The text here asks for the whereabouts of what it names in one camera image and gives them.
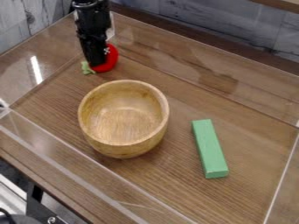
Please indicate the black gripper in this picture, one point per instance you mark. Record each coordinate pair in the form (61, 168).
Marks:
(94, 22)

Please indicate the red plush strawberry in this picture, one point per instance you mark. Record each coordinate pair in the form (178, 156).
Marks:
(107, 66)

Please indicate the wooden bowl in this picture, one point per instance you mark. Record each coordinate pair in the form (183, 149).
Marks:
(123, 118)

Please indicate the green rectangular block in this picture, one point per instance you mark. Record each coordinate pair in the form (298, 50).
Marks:
(214, 163)

